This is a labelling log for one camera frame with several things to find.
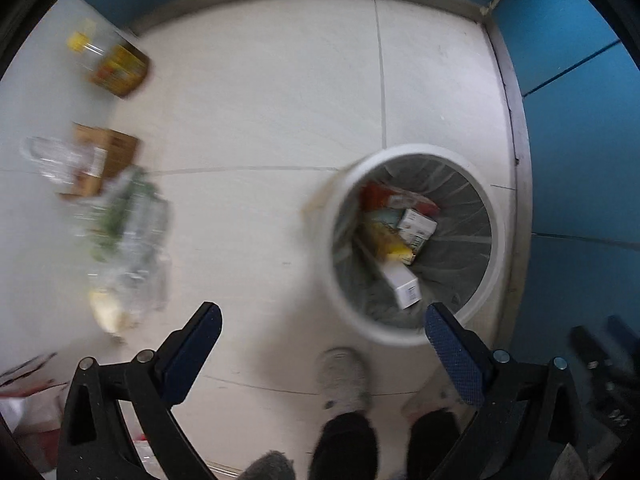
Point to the red snack packet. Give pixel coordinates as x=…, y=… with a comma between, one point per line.
x=382, y=194

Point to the yellow snack packet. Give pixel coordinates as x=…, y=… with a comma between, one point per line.
x=387, y=244

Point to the pale yellow cup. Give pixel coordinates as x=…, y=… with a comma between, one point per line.
x=107, y=312

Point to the white round trash bin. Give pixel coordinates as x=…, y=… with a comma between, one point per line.
x=470, y=200

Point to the crushed clear plastic bottle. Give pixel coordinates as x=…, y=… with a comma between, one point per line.
x=135, y=280

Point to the crushed green-label plastic bottle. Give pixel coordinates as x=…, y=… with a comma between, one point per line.
x=127, y=210

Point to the person's shoe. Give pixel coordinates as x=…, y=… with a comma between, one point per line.
x=342, y=377
x=425, y=402

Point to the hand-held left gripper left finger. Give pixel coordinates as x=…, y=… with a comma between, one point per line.
x=192, y=360

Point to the brown cardboard box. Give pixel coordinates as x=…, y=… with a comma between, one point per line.
x=120, y=147

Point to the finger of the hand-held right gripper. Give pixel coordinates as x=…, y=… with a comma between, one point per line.
x=622, y=332
x=592, y=360

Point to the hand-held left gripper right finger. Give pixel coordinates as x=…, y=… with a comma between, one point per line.
x=452, y=355

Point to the person's leg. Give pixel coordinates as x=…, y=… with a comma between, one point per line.
x=345, y=447
x=430, y=442

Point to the grey fuzzy sleeve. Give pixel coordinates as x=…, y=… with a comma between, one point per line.
x=267, y=467

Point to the white long box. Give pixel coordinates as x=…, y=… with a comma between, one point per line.
x=402, y=282

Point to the white green-print carton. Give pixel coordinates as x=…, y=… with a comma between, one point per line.
x=416, y=227

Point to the red and white packaging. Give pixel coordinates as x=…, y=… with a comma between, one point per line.
x=30, y=410

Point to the person's left leg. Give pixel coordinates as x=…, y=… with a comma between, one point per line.
x=345, y=447

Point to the teal small box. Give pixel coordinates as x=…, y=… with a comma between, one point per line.
x=384, y=217

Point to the person's right shoe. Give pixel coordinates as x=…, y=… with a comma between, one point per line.
x=425, y=402

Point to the person's right leg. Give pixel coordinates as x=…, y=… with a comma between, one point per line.
x=430, y=442

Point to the yellow-cap bottle with yellow label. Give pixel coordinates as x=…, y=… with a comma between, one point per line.
x=117, y=67

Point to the person's left shoe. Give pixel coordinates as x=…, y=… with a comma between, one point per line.
x=342, y=377

